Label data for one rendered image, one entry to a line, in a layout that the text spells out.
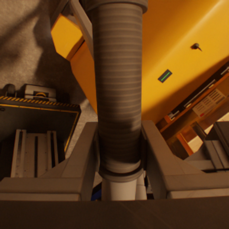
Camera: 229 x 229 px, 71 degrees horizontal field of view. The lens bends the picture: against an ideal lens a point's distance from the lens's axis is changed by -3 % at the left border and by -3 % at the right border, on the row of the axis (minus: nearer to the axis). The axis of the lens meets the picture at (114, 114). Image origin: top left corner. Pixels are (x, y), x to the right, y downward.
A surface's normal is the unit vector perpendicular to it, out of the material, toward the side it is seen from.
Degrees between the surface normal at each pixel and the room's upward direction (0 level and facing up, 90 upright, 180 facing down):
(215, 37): 0
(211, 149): 90
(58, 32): 22
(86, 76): 74
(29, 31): 0
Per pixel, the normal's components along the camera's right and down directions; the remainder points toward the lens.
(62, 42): 0.00, 0.54
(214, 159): -0.03, -0.68
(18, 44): 0.29, 0.69
